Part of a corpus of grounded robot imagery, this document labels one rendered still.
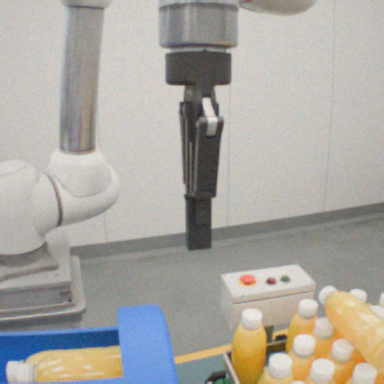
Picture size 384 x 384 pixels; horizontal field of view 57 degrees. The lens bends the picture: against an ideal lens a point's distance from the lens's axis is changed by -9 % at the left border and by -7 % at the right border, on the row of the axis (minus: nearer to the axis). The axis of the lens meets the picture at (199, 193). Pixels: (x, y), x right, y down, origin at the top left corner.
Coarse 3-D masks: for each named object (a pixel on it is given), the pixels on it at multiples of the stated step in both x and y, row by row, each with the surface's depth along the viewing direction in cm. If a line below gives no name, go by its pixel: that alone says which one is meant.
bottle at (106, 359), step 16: (64, 352) 48; (80, 352) 49; (96, 352) 49; (112, 352) 49; (32, 368) 46; (48, 368) 46; (64, 368) 46; (80, 368) 46; (96, 368) 46; (112, 368) 47
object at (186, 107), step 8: (184, 104) 41; (216, 104) 42; (184, 112) 41; (216, 112) 42; (192, 136) 42; (192, 144) 42; (192, 152) 43; (192, 160) 43; (192, 168) 43; (192, 176) 43; (192, 184) 44; (192, 192) 44
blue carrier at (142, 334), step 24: (120, 312) 52; (144, 312) 52; (0, 336) 58; (24, 336) 60; (48, 336) 61; (72, 336) 62; (96, 336) 63; (120, 336) 46; (144, 336) 46; (168, 336) 47; (0, 360) 60; (24, 360) 61; (144, 360) 43; (168, 360) 44
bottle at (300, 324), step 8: (296, 320) 75; (304, 320) 74; (312, 320) 74; (288, 328) 78; (296, 328) 75; (304, 328) 74; (312, 328) 74; (288, 336) 77; (296, 336) 75; (288, 344) 77
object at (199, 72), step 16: (176, 64) 39; (192, 64) 38; (208, 64) 38; (224, 64) 39; (176, 80) 40; (192, 80) 39; (208, 80) 39; (224, 80) 40; (192, 96) 41; (208, 96) 40; (192, 112) 41; (192, 128) 42
